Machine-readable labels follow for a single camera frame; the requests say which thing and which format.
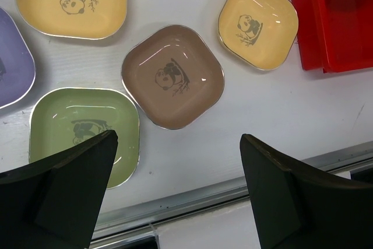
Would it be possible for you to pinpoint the brown square panda plate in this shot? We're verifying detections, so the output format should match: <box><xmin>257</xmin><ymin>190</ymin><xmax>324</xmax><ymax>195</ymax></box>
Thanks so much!
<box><xmin>121</xmin><ymin>24</ymin><xmax>225</xmax><ymax>130</ymax></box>

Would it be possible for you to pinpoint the red plastic bin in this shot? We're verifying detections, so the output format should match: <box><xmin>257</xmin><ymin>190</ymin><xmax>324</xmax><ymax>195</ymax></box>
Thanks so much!
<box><xmin>291</xmin><ymin>0</ymin><xmax>372</xmax><ymax>73</ymax></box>

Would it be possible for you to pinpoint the aluminium front rail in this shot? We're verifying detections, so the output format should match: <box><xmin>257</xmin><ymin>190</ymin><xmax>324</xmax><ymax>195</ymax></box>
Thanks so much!
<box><xmin>90</xmin><ymin>142</ymin><xmax>372</xmax><ymax>248</ymax></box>

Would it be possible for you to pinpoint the yellow square panda plate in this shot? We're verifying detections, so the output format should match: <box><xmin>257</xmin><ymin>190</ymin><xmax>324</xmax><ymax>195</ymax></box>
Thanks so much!
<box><xmin>217</xmin><ymin>0</ymin><xmax>298</xmax><ymax>71</ymax></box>
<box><xmin>16</xmin><ymin>0</ymin><xmax>128</xmax><ymax>40</ymax></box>

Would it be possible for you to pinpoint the purple square panda plate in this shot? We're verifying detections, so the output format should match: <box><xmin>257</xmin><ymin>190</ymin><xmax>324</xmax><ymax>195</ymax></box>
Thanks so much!
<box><xmin>1</xmin><ymin>9</ymin><xmax>36</xmax><ymax>108</ymax></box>

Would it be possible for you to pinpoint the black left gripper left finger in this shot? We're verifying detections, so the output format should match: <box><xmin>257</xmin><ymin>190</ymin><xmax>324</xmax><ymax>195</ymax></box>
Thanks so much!
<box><xmin>1</xmin><ymin>130</ymin><xmax>118</xmax><ymax>248</ymax></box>

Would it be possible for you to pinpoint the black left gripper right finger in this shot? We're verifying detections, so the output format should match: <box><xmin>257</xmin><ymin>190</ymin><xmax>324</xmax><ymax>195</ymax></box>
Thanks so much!
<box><xmin>240</xmin><ymin>134</ymin><xmax>372</xmax><ymax>248</ymax></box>

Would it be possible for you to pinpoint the lower green square panda plate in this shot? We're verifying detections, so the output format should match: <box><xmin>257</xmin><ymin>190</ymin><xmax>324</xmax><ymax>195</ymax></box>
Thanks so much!
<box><xmin>29</xmin><ymin>87</ymin><xmax>140</xmax><ymax>189</ymax></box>

